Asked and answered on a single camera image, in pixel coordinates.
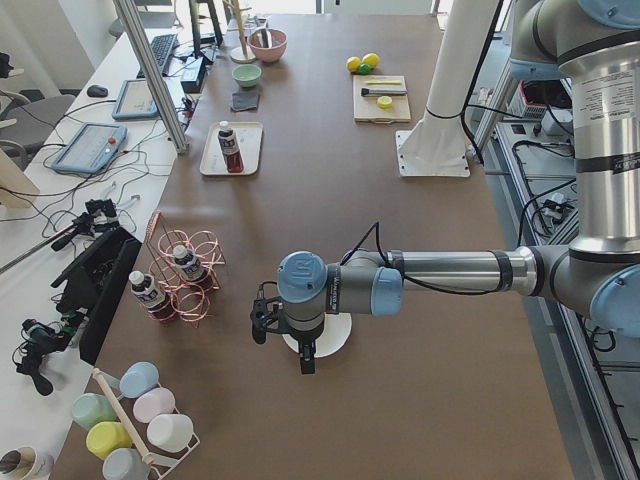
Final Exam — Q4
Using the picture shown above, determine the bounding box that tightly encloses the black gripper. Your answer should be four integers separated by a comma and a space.
295, 333, 316, 374

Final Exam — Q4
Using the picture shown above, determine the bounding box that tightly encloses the white round plate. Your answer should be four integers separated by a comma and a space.
294, 313, 352, 358

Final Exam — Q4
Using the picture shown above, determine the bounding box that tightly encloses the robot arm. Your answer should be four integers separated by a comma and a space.
251, 1, 639, 374

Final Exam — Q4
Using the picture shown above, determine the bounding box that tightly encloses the white rectangular tray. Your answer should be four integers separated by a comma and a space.
200, 121, 263, 176

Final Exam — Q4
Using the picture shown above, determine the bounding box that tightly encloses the dark sauce bottle on tray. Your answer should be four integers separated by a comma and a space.
218, 121, 244, 173

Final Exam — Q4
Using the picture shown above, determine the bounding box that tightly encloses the bottle in rack rear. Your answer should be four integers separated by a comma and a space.
172, 245, 205, 283

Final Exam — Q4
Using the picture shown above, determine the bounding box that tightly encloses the bottle in rack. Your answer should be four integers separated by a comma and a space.
172, 245, 205, 283
129, 270, 175, 322

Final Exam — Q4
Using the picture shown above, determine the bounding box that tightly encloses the white cup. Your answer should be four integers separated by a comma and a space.
147, 414, 194, 453

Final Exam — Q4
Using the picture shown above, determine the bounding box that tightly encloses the pink cup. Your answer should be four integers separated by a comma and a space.
133, 387, 176, 424

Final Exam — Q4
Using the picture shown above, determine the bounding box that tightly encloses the blue cup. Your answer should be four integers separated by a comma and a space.
119, 361, 159, 399

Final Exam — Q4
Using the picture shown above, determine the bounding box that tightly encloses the bottle in rack front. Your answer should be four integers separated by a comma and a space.
129, 270, 175, 322

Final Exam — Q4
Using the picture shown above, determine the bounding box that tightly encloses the grey cup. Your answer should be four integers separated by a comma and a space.
102, 448, 150, 480

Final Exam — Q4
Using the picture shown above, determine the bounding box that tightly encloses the yellow cup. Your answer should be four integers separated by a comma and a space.
85, 421, 133, 460

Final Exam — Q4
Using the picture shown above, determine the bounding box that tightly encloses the green cup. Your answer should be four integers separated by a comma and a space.
71, 393, 117, 431

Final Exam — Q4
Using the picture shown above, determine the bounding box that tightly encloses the black open case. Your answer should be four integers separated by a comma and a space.
51, 227, 141, 365

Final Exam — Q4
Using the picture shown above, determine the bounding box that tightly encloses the dark grey cloth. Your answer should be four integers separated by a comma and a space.
230, 91, 260, 112

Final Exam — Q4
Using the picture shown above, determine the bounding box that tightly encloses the half lemon slice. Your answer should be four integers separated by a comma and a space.
376, 96, 393, 109

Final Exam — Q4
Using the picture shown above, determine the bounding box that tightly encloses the wooden cutting board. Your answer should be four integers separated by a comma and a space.
352, 75, 411, 123

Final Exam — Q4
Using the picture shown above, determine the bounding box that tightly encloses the yellow peeler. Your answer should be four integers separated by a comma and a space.
364, 77, 403, 86

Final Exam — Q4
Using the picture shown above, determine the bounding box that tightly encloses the green bowl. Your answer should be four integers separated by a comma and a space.
232, 64, 262, 88

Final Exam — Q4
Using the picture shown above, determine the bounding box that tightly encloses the green lime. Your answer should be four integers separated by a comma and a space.
357, 63, 373, 75

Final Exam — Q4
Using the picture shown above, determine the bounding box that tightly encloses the yellow lemon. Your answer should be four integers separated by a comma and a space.
362, 52, 381, 69
346, 56, 362, 73

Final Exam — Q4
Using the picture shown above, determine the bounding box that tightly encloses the teach pendant near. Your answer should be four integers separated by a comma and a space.
51, 123, 128, 174

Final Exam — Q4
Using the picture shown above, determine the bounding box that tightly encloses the teach pendant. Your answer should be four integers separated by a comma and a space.
112, 79, 159, 121
51, 123, 128, 174

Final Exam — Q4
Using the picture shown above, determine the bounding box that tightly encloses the paper cup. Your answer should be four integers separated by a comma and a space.
1, 447, 54, 480

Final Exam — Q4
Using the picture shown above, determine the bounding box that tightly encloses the teach pendant far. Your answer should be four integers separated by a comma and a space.
112, 79, 159, 121

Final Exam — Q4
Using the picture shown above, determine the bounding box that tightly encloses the wooden mug tree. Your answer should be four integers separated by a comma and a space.
223, 0, 256, 64

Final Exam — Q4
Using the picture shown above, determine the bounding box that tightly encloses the pink bowl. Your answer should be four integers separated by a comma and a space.
248, 28, 288, 63

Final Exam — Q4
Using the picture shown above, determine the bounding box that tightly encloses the black computer mouse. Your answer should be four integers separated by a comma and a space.
86, 84, 109, 98

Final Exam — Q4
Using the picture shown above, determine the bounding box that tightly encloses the black keyboard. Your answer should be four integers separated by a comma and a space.
150, 33, 178, 77

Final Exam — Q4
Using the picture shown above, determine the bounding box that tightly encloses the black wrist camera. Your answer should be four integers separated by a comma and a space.
250, 281, 282, 345

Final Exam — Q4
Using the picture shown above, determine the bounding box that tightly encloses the copper wire bottle rack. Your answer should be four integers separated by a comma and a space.
144, 211, 226, 328

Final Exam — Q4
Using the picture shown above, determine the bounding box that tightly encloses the white wire cup rack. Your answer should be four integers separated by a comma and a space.
91, 367, 201, 479

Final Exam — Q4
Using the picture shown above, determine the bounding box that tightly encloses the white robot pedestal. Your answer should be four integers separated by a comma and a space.
396, 0, 502, 178

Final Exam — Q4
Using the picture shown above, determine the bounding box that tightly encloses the knife with black handle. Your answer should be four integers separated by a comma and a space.
360, 87, 407, 97

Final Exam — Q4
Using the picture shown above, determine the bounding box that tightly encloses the aluminium frame post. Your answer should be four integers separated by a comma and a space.
113, 0, 188, 154

